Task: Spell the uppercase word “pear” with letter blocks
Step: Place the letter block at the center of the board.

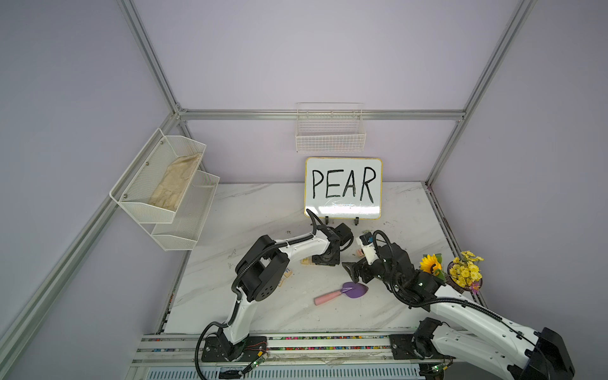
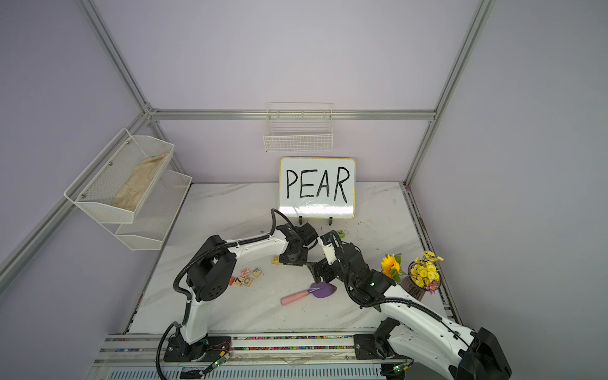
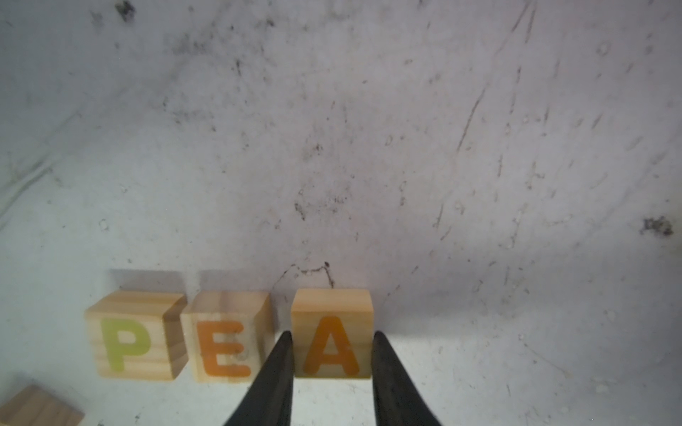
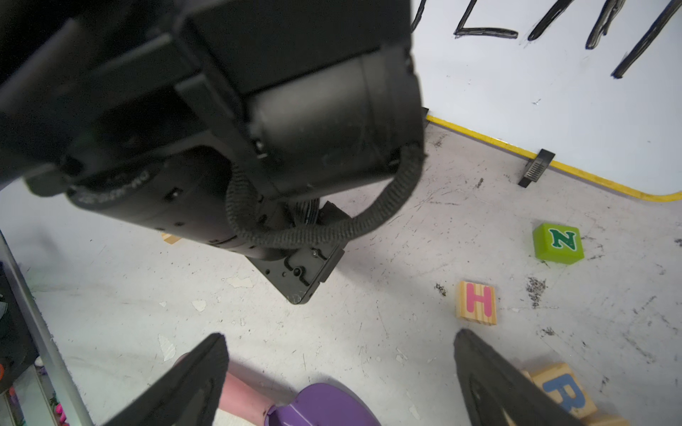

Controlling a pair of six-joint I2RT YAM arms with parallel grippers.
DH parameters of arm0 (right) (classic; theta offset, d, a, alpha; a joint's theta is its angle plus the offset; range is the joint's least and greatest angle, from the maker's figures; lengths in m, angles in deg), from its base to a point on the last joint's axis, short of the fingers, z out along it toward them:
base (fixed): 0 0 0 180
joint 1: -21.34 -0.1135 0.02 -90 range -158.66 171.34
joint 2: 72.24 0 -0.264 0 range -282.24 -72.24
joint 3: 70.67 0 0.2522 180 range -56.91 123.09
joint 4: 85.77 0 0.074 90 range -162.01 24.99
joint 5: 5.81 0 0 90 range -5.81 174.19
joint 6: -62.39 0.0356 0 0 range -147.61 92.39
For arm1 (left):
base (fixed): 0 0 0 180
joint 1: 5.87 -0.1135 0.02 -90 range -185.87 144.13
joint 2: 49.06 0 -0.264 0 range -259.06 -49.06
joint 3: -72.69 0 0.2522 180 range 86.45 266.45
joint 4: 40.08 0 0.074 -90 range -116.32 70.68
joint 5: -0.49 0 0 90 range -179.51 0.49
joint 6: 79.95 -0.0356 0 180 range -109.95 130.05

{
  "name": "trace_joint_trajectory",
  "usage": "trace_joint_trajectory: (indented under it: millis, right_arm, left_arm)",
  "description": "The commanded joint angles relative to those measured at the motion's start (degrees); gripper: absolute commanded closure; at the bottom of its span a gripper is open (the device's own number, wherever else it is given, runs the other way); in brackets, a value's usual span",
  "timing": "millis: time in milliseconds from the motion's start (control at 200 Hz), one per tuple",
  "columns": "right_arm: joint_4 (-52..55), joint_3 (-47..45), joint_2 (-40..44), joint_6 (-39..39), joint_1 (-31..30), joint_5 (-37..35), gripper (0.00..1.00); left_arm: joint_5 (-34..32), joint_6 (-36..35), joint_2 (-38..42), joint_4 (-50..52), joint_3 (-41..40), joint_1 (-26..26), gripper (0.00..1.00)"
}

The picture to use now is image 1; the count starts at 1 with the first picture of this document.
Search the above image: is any yellow flower bouquet vase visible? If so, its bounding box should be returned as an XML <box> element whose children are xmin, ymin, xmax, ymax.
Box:
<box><xmin>447</xmin><ymin>251</ymin><xmax>485</xmax><ymax>294</ymax></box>

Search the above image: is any beige cloth in shelf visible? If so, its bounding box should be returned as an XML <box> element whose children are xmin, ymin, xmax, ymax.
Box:
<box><xmin>148</xmin><ymin>154</ymin><xmax>203</xmax><ymax>212</ymax></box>

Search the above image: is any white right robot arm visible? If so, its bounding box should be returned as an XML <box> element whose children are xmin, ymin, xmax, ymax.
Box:
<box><xmin>342</xmin><ymin>243</ymin><xmax>576</xmax><ymax>379</ymax></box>

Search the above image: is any white mesh upper shelf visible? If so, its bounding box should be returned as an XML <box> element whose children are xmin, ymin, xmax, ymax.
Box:
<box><xmin>109</xmin><ymin>129</ymin><xmax>207</xmax><ymax>224</ymax></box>

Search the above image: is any purple pink toy trowel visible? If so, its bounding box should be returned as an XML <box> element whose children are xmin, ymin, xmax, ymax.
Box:
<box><xmin>313</xmin><ymin>282</ymin><xmax>368</xmax><ymax>306</ymax></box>

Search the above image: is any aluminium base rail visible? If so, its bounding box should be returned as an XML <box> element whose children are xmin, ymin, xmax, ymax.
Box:
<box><xmin>126</xmin><ymin>332</ymin><xmax>462</xmax><ymax>379</ymax></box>

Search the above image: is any white wire wall basket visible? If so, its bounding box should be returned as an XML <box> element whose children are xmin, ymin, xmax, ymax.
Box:
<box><xmin>295</xmin><ymin>102</ymin><xmax>367</xmax><ymax>154</ymax></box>

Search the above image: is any white mesh shelf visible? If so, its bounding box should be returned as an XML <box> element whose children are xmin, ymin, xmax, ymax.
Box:
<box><xmin>151</xmin><ymin>170</ymin><xmax>220</xmax><ymax>251</ymax></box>
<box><xmin>109</xmin><ymin>129</ymin><xmax>207</xmax><ymax>224</ymax></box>

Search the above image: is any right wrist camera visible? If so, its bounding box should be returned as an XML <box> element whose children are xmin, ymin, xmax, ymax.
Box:
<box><xmin>356</xmin><ymin>231</ymin><xmax>378</xmax><ymax>265</ymax></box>

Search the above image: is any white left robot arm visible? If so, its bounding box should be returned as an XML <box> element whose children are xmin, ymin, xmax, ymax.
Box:
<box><xmin>200</xmin><ymin>209</ymin><xmax>354</xmax><ymax>347</ymax></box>

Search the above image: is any whiteboard with yellow frame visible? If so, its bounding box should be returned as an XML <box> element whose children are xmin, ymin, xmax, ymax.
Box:
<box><xmin>304</xmin><ymin>157</ymin><xmax>383</xmax><ymax>220</ymax></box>

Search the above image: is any white mesh lower shelf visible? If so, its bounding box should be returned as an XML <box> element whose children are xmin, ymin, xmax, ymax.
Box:
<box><xmin>151</xmin><ymin>170</ymin><xmax>220</xmax><ymax>251</ymax></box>

